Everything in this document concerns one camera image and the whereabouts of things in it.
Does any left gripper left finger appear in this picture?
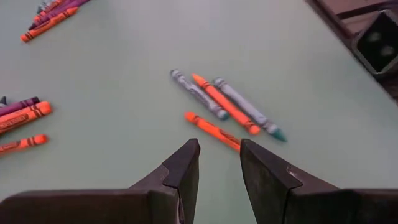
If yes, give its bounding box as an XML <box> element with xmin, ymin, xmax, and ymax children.
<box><xmin>129</xmin><ymin>139</ymin><xmax>200</xmax><ymax>224</ymax></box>

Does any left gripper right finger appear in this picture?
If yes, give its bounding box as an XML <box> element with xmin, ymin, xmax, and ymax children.
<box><xmin>241</xmin><ymin>139</ymin><xmax>340</xmax><ymax>224</ymax></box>

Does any black metal table frame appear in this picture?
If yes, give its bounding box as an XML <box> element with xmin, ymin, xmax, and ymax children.
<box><xmin>304</xmin><ymin>0</ymin><xmax>398</xmax><ymax>103</ymax></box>

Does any small black camera box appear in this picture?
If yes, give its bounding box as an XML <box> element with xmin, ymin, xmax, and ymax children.
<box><xmin>351</xmin><ymin>9</ymin><xmax>398</xmax><ymax>75</ymax></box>

